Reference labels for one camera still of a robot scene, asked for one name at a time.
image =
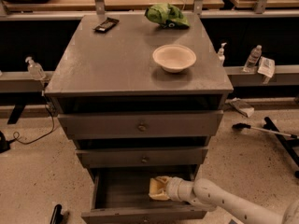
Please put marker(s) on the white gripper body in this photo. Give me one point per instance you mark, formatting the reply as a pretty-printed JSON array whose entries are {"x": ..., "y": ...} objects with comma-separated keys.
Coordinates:
[{"x": 173, "y": 188}]

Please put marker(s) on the yellow sponge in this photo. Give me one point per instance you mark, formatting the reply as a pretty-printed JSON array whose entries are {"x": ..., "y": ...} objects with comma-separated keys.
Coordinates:
[{"x": 156, "y": 191}]

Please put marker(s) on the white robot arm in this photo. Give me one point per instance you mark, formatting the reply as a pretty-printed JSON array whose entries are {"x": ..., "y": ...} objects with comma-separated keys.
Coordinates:
[{"x": 206, "y": 195}]

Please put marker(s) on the grey open bottom drawer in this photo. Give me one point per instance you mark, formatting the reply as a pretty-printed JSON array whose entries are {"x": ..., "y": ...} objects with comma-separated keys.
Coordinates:
[{"x": 121, "y": 196}]

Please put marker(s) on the grey middle drawer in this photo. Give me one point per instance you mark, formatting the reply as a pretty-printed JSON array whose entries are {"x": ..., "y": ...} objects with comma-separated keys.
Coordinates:
[{"x": 137, "y": 157}]

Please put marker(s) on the grey top drawer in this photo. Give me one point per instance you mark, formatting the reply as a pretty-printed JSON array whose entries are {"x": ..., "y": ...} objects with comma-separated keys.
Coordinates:
[{"x": 140, "y": 125}]

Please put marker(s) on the grey wooden drawer cabinet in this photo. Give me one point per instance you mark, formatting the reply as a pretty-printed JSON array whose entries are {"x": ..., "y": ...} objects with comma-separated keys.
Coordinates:
[{"x": 115, "y": 72}]

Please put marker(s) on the black-tipped metal rod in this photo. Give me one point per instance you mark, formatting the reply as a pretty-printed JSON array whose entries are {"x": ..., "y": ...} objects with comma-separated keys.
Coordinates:
[{"x": 240, "y": 126}]

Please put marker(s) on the black object bottom left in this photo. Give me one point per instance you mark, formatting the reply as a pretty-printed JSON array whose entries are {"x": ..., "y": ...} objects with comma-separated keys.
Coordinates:
[{"x": 59, "y": 215}]

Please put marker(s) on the folded paper on floor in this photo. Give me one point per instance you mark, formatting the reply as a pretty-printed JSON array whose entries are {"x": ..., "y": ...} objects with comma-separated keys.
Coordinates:
[{"x": 242, "y": 107}]

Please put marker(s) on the white bowl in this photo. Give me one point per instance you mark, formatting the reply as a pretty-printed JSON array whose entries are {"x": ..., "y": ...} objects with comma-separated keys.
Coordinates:
[{"x": 174, "y": 58}]

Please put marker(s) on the black stand leg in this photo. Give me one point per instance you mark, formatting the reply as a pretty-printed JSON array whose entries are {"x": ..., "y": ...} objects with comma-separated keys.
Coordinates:
[{"x": 289, "y": 144}]

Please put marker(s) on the white pump bottle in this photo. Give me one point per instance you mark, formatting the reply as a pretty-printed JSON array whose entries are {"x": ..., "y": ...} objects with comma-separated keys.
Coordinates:
[{"x": 221, "y": 53}]

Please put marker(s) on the clear plastic water bottle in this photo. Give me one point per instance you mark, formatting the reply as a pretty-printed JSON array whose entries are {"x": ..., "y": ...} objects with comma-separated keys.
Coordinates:
[{"x": 253, "y": 58}]

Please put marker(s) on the white paper packet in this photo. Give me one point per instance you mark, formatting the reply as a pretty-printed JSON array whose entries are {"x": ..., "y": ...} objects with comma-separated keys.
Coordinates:
[{"x": 266, "y": 68}]

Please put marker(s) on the black snack bar wrapper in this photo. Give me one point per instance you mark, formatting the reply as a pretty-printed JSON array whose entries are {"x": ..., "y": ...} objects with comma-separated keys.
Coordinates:
[{"x": 106, "y": 25}]

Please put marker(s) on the clear sanitizer pump bottle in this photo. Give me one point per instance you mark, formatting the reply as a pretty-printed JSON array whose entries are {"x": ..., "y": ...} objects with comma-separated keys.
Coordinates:
[{"x": 35, "y": 69}]

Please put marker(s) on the wooden workbench shelf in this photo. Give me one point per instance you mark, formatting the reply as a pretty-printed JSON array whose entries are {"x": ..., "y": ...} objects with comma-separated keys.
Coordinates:
[{"x": 209, "y": 7}]

